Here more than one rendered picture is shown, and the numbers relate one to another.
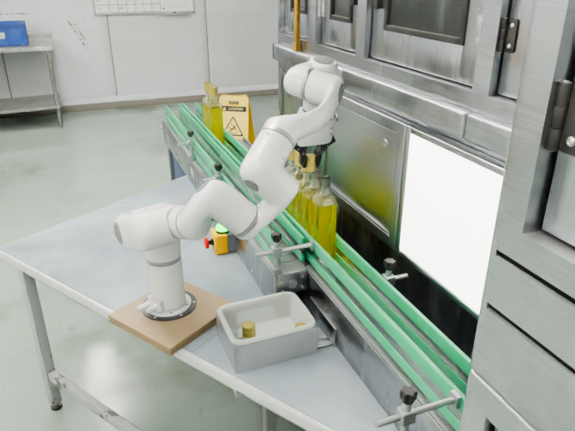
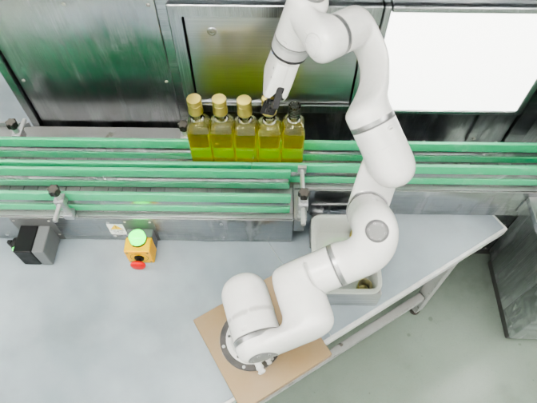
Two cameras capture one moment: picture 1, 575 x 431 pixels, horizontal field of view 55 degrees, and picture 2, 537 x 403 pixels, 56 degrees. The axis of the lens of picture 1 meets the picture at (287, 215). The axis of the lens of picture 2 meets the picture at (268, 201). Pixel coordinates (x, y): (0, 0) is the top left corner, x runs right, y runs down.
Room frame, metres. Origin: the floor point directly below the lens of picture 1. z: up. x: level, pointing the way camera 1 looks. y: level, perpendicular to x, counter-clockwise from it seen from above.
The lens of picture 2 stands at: (1.15, 0.65, 2.01)
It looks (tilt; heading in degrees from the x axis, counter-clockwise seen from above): 59 degrees down; 292
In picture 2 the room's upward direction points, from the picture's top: straight up
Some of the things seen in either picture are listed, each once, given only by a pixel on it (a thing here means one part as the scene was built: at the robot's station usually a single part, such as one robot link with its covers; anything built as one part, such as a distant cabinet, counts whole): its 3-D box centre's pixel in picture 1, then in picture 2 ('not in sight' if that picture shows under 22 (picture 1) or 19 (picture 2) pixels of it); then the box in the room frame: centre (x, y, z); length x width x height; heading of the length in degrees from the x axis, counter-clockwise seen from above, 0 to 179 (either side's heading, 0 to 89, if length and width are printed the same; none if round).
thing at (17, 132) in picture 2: not in sight; (22, 131); (2.10, 0.10, 0.94); 0.07 x 0.04 x 0.13; 112
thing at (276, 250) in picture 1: (284, 251); (302, 197); (1.32, 0.01, 0.95); 0.17 x 0.03 x 0.12; 112
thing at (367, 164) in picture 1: (400, 187); (362, 62); (1.29, -0.29, 1.15); 0.90 x 0.03 x 0.34; 22
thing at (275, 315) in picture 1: (265, 328); (343, 258); (1.18, 0.06, 0.80); 0.22 x 0.17 x 0.09; 112
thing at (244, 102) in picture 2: not in sight; (244, 105); (1.50, -0.06, 1.14); 0.04 x 0.04 x 0.04
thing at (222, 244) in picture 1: (222, 240); (141, 246); (1.70, 0.23, 0.79); 0.07 x 0.07 x 0.07; 22
